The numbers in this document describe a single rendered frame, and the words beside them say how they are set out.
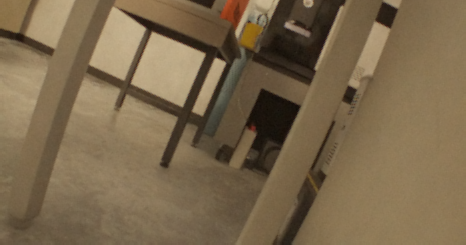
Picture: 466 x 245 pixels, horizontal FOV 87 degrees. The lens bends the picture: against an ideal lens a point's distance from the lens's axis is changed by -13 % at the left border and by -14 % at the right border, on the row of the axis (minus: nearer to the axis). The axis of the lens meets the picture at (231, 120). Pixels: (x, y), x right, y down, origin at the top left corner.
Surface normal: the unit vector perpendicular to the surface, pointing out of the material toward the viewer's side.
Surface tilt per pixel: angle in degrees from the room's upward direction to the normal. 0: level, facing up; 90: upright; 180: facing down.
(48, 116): 90
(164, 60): 90
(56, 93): 90
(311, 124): 90
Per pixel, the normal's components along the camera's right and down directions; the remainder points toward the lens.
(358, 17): -0.08, 0.05
